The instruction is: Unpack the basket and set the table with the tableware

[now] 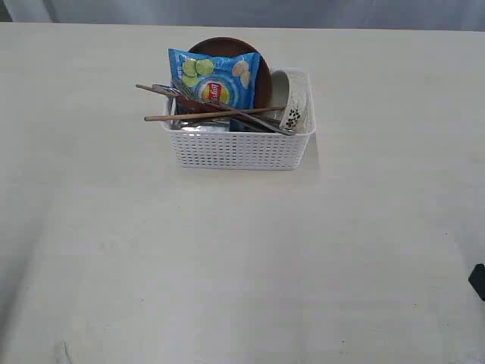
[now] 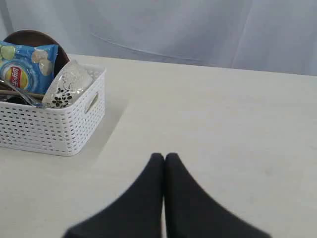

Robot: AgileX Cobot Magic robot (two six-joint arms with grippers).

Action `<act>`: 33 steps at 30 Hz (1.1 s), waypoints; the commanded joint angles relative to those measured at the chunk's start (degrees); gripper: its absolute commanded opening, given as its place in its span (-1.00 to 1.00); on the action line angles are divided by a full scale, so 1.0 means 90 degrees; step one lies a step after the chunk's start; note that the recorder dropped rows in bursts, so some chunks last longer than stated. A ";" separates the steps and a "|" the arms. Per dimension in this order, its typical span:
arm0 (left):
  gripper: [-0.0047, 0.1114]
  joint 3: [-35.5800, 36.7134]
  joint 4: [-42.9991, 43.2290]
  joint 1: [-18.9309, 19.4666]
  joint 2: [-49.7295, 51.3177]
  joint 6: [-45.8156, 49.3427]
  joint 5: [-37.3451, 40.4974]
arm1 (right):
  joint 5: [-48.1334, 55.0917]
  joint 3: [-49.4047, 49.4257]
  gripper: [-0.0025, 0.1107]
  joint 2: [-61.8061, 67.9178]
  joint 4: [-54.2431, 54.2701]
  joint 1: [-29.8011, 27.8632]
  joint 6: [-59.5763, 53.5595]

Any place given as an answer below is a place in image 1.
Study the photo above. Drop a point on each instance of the blue Lays chip bag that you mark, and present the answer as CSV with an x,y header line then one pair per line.
x,y
230,80

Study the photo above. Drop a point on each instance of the stainless steel table knife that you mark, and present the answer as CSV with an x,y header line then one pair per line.
x,y
215,109

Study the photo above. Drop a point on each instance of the stainless steel fork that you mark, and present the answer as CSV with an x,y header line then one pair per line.
x,y
227,108

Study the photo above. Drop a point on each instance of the brown round plate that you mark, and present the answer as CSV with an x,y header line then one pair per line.
x,y
231,47

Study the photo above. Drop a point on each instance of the white plastic lattice basket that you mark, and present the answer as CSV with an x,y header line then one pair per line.
x,y
242,150

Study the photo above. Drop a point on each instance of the white ceramic bowl black flowers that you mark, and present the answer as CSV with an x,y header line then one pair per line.
x,y
290,90

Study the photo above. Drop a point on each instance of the dark red wooden spoon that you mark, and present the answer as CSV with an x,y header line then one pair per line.
x,y
190,106

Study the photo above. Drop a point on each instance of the black object at table edge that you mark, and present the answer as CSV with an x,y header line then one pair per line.
x,y
477,280

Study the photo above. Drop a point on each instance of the wooden chopstick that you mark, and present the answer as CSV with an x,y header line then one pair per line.
x,y
168,93
210,114

